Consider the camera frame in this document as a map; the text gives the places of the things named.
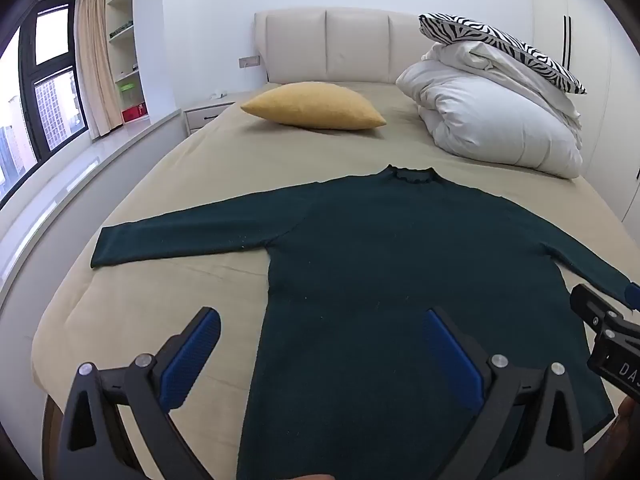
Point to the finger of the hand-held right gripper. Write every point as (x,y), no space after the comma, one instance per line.
(592,310)
(634,297)

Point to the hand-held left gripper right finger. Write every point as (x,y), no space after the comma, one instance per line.
(450,355)

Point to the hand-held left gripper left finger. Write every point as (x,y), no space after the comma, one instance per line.
(192,355)

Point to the dark green sweater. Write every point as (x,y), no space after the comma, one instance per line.
(375,260)

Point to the white wardrobe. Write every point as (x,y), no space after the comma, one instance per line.
(600,110)

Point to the bed with beige sheet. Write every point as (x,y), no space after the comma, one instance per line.
(200,160)

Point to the white window bench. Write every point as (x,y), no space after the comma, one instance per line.
(60,185)

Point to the white duvet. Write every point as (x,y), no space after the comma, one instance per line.
(490,115)

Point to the white nightstand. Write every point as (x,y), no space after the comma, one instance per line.
(205,115)

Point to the red box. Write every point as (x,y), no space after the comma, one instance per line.
(134,112)

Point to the green box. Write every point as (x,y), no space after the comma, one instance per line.
(128,87)

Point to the yellow pillow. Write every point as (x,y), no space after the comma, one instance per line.
(315,107)

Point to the black framed window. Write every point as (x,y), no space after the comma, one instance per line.
(50,95)

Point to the zebra striped pillow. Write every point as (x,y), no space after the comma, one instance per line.
(480,32)

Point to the beige curtain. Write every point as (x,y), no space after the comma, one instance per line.
(95,60)

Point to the beige padded headboard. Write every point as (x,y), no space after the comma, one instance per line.
(340,45)

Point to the wall switch panel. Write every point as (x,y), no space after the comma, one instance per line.
(249,62)

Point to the white wall shelf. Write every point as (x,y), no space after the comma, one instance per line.
(125,55)

